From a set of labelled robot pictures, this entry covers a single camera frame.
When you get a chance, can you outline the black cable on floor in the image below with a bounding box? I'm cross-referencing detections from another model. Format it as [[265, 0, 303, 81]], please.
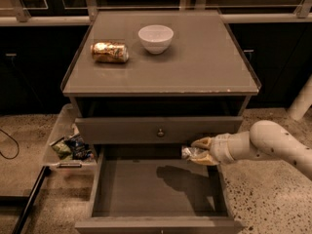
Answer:
[[0, 128, 20, 160]]

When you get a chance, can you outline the metal window frame railing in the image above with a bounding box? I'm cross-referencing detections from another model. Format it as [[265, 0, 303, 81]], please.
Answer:
[[0, 0, 312, 25]]

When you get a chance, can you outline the round brass drawer knob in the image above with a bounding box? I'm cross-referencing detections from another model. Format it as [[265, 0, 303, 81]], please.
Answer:
[[157, 129, 165, 137]]

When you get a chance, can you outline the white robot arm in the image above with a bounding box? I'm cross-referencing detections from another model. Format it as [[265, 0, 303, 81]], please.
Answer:
[[189, 120, 312, 179]]

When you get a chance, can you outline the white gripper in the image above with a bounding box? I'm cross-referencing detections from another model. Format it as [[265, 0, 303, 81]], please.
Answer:
[[191, 134, 234, 166]]

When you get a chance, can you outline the grey drawer cabinet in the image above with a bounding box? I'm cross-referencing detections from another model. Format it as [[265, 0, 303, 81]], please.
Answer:
[[59, 9, 262, 234]]

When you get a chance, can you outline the dark blue snack bag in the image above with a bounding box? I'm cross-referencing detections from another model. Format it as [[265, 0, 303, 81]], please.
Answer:
[[64, 134, 94, 160]]

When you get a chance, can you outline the gold soda can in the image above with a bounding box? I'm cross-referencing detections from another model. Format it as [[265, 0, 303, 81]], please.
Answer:
[[91, 41, 129, 63]]

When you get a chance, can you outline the silver blue redbull can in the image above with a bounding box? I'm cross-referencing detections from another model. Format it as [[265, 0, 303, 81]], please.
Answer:
[[181, 146, 206, 160]]

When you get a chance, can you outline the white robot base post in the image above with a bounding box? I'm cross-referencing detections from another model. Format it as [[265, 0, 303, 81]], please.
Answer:
[[288, 75, 312, 121]]

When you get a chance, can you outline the grey open middle drawer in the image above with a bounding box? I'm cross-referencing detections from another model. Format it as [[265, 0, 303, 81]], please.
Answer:
[[75, 146, 245, 234]]

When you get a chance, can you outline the white ceramic bowl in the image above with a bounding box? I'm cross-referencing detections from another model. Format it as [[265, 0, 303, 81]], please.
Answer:
[[138, 24, 174, 55]]

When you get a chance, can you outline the green snack bag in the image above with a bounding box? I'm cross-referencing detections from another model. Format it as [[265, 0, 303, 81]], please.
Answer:
[[51, 138, 72, 160]]

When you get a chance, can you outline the grey top drawer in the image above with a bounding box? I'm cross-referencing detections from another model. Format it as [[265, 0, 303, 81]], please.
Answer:
[[75, 116, 243, 144]]

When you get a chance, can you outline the clear plastic storage bin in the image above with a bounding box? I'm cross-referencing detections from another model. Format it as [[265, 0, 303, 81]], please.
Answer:
[[43, 103, 97, 174]]

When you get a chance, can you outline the black floor rail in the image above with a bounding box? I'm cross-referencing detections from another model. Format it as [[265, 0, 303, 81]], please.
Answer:
[[0, 166, 51, 234]]

